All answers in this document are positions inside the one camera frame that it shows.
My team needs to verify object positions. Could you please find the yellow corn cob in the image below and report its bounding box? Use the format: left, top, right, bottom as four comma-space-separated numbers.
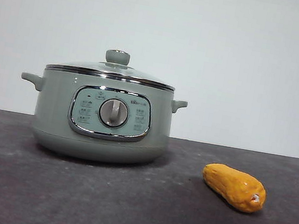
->
197, 160, 271, 217

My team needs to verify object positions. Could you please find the green electric cooking pot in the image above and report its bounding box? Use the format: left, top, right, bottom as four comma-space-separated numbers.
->
9, 61, 191, 176

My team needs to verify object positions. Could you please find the glass lid with green knob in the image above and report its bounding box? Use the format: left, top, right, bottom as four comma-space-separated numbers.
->
44, 39, 181, 91

